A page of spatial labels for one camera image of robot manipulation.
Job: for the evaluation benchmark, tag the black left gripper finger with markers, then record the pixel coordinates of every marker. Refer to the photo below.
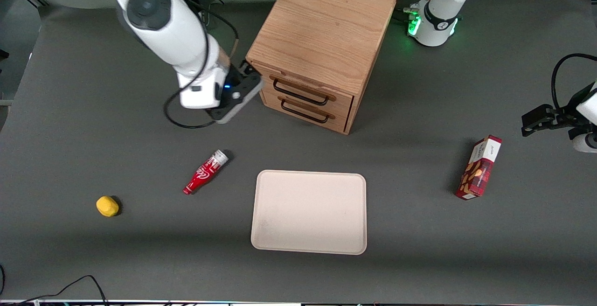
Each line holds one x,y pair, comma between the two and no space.
536,114
541,130

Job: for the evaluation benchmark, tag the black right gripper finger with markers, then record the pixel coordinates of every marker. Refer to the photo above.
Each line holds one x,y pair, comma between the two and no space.
244,66
254,75

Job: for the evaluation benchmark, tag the black grey right gripper body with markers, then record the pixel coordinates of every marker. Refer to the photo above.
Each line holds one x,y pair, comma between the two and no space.
244,73

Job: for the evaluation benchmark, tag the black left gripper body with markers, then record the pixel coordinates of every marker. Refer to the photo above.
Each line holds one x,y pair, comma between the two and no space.
568,114

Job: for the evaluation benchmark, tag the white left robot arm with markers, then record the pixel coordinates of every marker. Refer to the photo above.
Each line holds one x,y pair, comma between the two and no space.
438,28

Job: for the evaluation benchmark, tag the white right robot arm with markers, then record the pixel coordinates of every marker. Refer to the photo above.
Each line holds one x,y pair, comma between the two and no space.
168,31

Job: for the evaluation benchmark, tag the oak wooden drawer cabinet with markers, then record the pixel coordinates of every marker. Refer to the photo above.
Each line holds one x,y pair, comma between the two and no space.
322,26

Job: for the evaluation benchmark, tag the red snack box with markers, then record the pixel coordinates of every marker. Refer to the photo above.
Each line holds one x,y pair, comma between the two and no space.
480,170

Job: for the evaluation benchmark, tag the red cola bottle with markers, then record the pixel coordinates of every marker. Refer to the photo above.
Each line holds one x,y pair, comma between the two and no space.
204,174

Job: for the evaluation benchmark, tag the beige rectangular tray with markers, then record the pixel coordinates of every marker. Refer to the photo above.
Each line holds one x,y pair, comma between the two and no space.
308,212

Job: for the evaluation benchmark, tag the yellow lemon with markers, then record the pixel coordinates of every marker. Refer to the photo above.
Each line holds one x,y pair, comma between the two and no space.
107,206

